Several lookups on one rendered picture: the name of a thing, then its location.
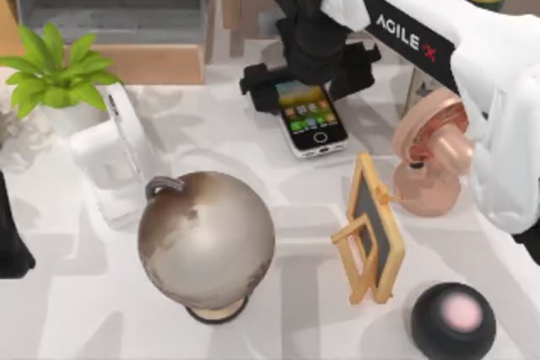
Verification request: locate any white phone stand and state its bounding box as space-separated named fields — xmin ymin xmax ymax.
xmin=68 ymin=83 xmax=160 ymax=231

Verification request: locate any black round speaker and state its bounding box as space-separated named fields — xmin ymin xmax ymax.
xmin=409 ymin=280 xmax=499 ymax=360

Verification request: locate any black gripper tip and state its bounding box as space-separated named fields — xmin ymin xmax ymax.
xmin=0 ymin=169 xmax=37 ymax=282

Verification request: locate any black and white smartphone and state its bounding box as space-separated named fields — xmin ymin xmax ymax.
xmin=275 ymin=81 xmax=350 ymax=160

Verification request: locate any pink desk fan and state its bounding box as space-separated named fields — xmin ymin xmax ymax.
xmin=391 ymin=90 xmax=476 ymax=218

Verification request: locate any green plant in white pot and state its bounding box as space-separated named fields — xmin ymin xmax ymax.
xmin=3 ymin=22 xmax=123 ymax=142

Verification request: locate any grey brown globe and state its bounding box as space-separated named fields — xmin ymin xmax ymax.
xmin=137 ymin=170 xmax=278 ymax=325

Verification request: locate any pale grey rounded box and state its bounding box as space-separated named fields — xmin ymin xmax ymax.
xmin=258 ymin=8 xmax=289 ymax=44

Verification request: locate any grey pierced drawer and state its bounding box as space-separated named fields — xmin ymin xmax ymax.
xmin=11 ymin=0 xmax=208 ymax=47

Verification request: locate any wooden framed blackboard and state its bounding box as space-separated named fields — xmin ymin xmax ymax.
xmin=331 ymin=152 xmax=407 ymax=306

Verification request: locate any pale wooden drawer front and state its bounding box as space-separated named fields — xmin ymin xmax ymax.
xmin=82 ymin=42 xmax=207 ymax=85

